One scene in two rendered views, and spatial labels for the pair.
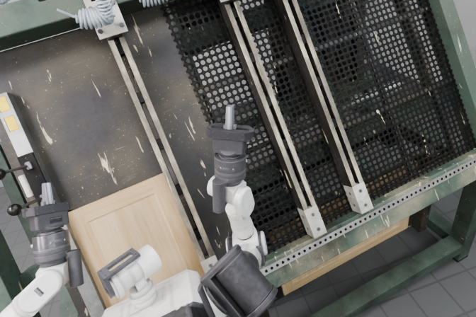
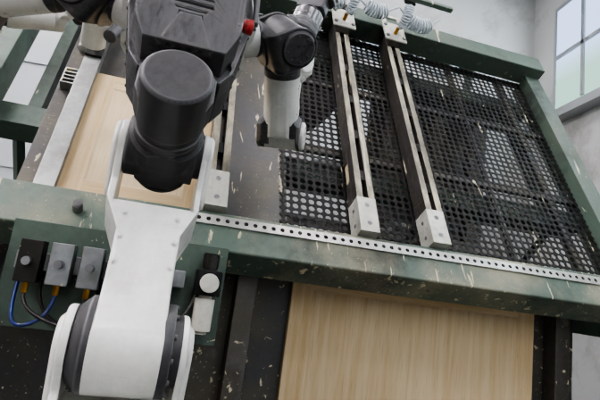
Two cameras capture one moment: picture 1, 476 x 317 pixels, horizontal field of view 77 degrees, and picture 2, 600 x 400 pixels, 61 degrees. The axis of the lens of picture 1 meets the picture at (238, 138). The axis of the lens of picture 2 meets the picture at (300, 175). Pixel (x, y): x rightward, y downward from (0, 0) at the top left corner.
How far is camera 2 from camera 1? 1.42 m
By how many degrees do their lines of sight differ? 45
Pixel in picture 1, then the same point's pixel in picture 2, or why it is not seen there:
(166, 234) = not seen: hidden behind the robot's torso
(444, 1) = (557, 130)
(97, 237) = (112, 104)
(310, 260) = (347, 256)
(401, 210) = (493, 277)
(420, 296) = not seen: outside the picture
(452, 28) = (568, 153)
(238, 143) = not seen: outside the picture
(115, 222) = not seen: hidden behind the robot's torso
